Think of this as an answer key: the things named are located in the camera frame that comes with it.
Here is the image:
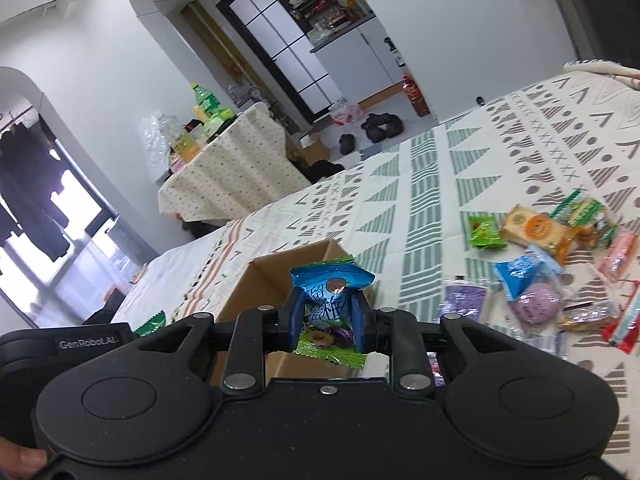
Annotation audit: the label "blue green snack packet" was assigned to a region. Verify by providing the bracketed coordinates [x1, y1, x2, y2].
[291, 261, 375, 370]

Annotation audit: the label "purple snack packet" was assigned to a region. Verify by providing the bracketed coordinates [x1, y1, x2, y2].
[439, 281, 491, 321]

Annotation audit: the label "small green snack packet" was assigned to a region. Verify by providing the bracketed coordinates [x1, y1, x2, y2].
[468, 216, 506, 250]

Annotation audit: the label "purple round pastry packet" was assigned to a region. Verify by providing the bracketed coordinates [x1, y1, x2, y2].
[509, 282, 564, 327]

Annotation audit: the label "orange biscuit packet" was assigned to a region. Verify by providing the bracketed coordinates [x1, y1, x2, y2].
[500, 205, 582, 266]

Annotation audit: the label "clear brown snack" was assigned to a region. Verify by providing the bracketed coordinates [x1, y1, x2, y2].
[558, 300, 620, 332]

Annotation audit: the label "green cracker packet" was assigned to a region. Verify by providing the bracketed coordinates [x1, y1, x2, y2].
[550, 190, 617, 248]

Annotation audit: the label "pink snack bar packet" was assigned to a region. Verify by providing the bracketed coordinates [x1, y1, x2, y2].
[597, 229, 638, 283]

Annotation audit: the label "red white snack packet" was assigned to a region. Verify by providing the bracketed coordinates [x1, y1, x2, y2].
[602, 289, 639, 354]

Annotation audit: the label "operator hand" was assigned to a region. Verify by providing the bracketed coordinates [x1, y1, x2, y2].
[0, 438, 48, 479]

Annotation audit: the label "brown cardboard box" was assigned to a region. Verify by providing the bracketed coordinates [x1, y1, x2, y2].
[215, 240, 356, 380]

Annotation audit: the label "patterned bed blanket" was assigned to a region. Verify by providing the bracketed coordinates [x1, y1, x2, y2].
[110, 58, 640, 470]

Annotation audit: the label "table with dotted cloth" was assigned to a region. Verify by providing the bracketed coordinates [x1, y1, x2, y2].
[157, 103, 310, 222]

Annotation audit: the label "single black slipper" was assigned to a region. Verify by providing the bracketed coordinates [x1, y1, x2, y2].
[338, 133, 356, 155]

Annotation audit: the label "black shoes pair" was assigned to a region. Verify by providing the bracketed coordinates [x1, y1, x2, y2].
[361, 113, 405, 143]

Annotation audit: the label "hanging dark clothes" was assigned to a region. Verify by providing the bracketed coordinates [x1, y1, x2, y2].
[1, 124, 70, 261]

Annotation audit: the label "red white plastic bag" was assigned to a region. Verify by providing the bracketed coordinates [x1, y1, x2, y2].
[329, 98, 363, 127]

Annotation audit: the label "green soda bottle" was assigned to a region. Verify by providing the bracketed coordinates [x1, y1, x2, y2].
[191, 82, 221, 122]

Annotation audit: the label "white kitchen cabinet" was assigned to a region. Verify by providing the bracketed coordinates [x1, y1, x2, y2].
[311, 16, 402, 102]

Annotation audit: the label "black framed glass door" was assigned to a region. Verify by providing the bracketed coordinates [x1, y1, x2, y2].
[217, 0, 340, 124]

